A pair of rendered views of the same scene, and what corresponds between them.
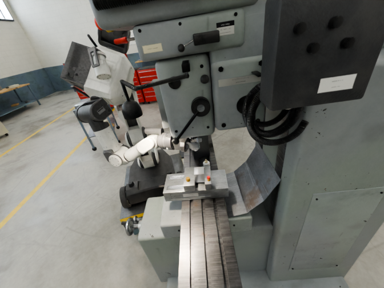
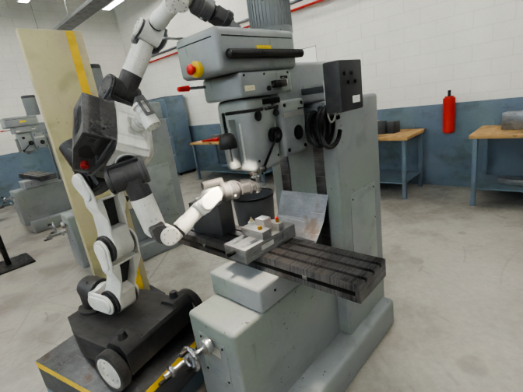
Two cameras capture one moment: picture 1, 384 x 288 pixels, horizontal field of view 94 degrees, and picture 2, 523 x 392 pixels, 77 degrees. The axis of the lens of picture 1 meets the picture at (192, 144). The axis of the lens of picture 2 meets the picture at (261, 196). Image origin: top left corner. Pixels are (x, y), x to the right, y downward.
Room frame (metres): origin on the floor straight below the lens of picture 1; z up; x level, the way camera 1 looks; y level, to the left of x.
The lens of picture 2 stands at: (-0.26, 1.14, 1.62)
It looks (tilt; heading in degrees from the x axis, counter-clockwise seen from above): 16 degrees down; 310
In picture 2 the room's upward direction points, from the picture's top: 8 degrees counter-clockwise
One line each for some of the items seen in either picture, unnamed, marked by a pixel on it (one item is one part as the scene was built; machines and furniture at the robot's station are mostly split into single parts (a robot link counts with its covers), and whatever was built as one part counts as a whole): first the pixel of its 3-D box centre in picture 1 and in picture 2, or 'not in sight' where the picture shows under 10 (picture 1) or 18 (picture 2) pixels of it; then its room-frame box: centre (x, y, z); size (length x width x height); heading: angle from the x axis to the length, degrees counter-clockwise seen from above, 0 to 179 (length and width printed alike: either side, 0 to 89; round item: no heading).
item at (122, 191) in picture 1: (126, 196); (113, 369); (1.19, 0.68, 0.50); 0.20 x 0.05 x 0.20; 8
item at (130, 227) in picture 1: (135, 226); (197, 353); (0.78, 0.48, 0.62); 0.16 x 0.12 x 0.12; 86
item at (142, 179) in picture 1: (150, 166); (121, 309); (1.47, 0.46, 0.59); 0.64 x 0.52 x 0.33; 8
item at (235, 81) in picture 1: (233, 88); (276, 127); (0.73, -0.21, 1.47); 0.24 x 0.19 x 0.26; 176
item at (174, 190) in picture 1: (195, 182); (261, 236); (0.74, 0.02, 0.97); 0.35 x 0.15 x 0.11; 83
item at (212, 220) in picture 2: (196, 138); (212, 215); (1.14, -0.04, 1.02); 0.22 x 0.12 x 0.20; 6
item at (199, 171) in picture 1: (199, 174); (263, 223); (0.73, -0.01, 1.03); 0.06 x 0.05 x 0.06; 173
